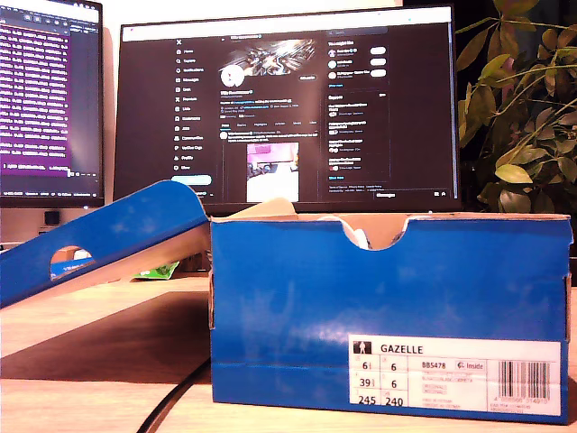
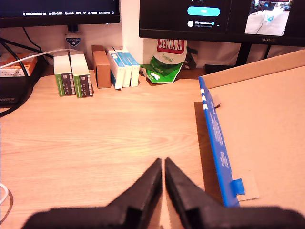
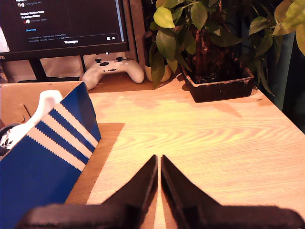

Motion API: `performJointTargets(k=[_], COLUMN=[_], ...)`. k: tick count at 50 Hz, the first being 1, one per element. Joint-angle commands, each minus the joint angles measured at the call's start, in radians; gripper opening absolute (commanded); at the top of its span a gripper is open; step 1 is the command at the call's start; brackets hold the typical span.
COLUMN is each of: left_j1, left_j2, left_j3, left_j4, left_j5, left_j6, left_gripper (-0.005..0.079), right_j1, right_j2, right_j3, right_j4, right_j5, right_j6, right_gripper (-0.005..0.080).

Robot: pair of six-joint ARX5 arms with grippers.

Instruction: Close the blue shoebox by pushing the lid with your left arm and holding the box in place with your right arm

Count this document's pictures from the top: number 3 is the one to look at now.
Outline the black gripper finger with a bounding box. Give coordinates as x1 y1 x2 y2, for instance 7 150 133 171
161 154 221 229
102 154 159 229

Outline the blue striped shoebox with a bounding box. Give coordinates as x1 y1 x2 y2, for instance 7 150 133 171
0 82 102 229

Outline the black rectangular plant pot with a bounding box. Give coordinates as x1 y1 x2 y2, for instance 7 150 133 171
180 67 255 103

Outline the small white plant pot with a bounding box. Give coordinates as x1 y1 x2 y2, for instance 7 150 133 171
144 63 173 83

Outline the white game controller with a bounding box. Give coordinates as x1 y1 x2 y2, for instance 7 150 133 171
81 57 145 91

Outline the white sneaker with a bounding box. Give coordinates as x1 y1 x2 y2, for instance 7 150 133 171
0 90 64 155

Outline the black monitor stand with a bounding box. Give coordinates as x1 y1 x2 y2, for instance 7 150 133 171
18 55 87 83

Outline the green leafy houseplant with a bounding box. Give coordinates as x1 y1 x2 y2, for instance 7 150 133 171
148 0 305 96

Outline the black monitor with dark webpage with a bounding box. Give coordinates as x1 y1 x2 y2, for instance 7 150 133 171
0 0 131 62

